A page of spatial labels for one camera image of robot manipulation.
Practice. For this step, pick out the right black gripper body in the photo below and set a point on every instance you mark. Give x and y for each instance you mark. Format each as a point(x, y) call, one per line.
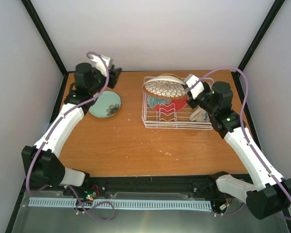
point(191, 104)

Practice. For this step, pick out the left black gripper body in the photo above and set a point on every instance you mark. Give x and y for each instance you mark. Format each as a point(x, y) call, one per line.
point(111, 84)

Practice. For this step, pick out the cream dragon mug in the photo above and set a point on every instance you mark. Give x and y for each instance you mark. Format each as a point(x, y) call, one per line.
point(199, 115)

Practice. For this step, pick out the red teal patterned plate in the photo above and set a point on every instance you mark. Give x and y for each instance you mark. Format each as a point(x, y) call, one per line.
point(166, 106)

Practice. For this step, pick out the white bottom plate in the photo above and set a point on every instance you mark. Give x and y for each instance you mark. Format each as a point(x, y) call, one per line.
point(165, 87)

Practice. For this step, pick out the orange dotted plate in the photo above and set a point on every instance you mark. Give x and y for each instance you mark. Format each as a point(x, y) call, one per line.
point(169, 74)

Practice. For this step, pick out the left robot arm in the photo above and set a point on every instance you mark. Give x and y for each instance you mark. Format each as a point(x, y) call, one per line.
point(41, 161)

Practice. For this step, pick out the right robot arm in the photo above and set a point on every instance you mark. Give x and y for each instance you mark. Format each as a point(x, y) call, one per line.
point(232, 129)

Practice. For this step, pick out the mint green flower plate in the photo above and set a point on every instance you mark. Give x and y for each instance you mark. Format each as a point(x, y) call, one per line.
point(107, 105)

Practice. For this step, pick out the metal front panel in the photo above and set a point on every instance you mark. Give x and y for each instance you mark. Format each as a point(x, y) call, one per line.
point(51, 212)

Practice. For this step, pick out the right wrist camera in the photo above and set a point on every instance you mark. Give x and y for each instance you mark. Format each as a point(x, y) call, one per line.
point(193, 86)

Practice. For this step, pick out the white wire dish rack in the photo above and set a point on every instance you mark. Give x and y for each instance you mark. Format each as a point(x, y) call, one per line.
point(176, 120)

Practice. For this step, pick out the left black frame post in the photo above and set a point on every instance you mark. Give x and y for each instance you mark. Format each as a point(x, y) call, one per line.
point(29, 7)

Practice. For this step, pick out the black frame post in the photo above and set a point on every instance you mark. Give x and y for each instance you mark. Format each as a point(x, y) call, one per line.
point(272, 13)
point(29, 7)

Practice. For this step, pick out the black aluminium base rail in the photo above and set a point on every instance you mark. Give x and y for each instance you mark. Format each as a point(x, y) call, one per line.
point(200, 186)

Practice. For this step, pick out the right black frame post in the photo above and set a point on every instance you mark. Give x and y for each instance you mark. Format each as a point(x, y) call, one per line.
point(272, 13)

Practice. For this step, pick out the light blue cable duct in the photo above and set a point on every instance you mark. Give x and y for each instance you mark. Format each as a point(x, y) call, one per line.
point(191, 205)

